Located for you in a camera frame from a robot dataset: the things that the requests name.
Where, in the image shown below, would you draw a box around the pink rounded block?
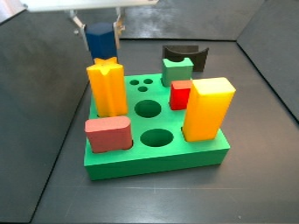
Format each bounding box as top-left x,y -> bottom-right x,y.
84,115 -> 133,153

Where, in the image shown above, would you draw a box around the green notched block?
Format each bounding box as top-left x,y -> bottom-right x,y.
161,58 -> 193,87

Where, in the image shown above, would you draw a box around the blue hexagon prism block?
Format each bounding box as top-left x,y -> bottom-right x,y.
85,23 -> 117,60

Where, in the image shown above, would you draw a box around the yellow rectangular prism block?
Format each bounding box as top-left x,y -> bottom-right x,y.
181,77 -> 236,142

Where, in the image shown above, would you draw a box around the black curved stand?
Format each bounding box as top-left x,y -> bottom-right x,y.
162,45 -> 209,72

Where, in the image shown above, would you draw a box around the yellow star prism block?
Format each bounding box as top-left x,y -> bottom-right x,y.
86,57 -> 128,117

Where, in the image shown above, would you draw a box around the green foam shape board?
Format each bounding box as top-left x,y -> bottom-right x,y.
84,73 -> 229,180

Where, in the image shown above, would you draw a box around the red square block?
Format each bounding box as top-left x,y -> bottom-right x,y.
169,80 -> 192,110

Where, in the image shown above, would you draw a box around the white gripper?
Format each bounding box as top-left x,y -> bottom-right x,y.
20,0 -> 158,48

